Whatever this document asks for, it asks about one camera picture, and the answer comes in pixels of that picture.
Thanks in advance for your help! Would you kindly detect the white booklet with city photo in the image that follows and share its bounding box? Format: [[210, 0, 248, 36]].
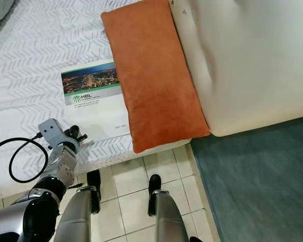
[[61, 59, 132, 138]]

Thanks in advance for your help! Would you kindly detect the orange rectangular pillow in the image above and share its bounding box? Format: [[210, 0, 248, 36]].
[[100, 0, 212, 154]]

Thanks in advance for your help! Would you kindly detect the silver left robot leg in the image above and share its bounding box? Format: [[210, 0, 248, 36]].
[[58, 169, 102, 242]]

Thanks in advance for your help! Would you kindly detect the silver robot leg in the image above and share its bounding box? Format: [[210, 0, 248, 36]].
[[147, 173, 190, 242], [58, 169, 102, 242]]

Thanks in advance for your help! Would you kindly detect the white chevron quilted mattress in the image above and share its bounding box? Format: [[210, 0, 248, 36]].
[[0, 0, 192, 201]]

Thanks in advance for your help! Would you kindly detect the silver right robot leg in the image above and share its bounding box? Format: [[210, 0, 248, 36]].
[[147, 173, 190, 242]]

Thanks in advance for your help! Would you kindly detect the teal floor rug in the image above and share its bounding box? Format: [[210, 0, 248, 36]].
[[189, 114, 303, 242]]

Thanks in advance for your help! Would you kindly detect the cream padded headboard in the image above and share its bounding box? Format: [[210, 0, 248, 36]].
[[169, 0, 303, 138]]

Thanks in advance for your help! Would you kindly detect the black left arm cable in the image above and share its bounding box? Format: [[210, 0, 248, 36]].
[[0, 134, 52, 184]]

